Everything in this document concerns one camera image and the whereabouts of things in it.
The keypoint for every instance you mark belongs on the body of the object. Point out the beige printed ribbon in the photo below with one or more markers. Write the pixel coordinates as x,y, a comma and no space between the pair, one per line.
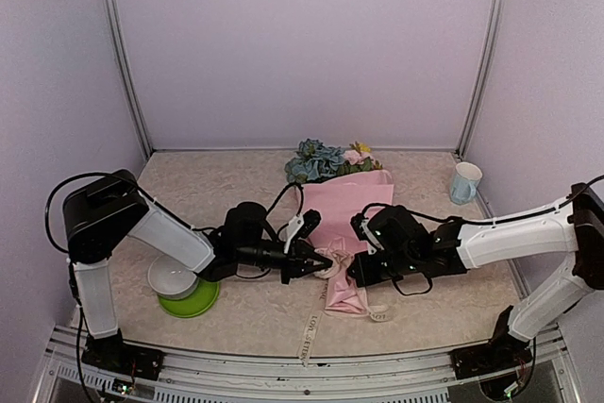
340,297

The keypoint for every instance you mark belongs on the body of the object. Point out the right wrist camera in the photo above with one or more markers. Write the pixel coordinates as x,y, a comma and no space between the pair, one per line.
359,224

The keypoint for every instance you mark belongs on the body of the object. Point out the pink wrapping paper sheet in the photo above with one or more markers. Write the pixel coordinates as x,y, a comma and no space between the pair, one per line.
339,199

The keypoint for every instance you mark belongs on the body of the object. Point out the blue fake flower bunch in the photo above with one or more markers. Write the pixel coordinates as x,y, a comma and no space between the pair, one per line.
314,161

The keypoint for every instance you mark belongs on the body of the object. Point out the white ceramic bowl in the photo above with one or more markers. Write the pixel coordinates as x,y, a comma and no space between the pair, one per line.
170,279

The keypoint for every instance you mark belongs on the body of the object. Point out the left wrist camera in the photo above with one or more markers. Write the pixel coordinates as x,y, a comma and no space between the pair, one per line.
300,227

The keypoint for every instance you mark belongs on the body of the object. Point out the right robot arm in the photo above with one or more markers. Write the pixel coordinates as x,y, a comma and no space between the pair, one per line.
572,225

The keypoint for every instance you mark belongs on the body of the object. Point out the front aluminium rail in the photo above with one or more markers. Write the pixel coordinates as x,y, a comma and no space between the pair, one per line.
198,376

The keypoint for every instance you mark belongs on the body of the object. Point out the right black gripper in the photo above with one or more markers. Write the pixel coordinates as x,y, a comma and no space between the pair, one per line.
364,277

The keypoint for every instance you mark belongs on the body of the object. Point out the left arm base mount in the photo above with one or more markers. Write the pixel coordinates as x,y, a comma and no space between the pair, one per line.
124,359

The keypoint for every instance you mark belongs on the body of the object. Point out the green plastic plate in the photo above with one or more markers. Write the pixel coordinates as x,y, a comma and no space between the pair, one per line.
197,302

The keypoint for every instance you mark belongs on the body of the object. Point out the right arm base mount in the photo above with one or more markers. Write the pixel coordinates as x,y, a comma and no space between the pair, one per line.
483,359

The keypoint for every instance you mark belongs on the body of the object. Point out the right aluminium frame post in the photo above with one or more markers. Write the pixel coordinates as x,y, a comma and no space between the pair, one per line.
484,67

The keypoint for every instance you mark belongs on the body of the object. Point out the light blue mug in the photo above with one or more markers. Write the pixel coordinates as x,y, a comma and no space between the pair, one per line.
464,184

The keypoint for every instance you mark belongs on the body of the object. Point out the left aluminium frame post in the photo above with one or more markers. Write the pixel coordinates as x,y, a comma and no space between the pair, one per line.
119,48

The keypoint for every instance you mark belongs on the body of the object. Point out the pale pink fake flower stem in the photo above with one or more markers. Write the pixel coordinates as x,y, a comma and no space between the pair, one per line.
355,162

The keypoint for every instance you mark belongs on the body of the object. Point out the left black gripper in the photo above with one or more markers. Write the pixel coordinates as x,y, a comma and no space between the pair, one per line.
297,259

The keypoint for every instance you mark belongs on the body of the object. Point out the aluminium frame post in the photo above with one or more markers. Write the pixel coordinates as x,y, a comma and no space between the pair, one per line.
484,67
119,48

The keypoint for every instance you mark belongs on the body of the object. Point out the yellow fake flower stem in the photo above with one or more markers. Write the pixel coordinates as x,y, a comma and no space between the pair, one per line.
361,147

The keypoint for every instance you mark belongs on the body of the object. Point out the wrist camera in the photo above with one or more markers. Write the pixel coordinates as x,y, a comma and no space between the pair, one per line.
359,224
300,227

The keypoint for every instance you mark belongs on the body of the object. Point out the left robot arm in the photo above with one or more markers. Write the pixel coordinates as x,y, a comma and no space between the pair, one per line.
113,208

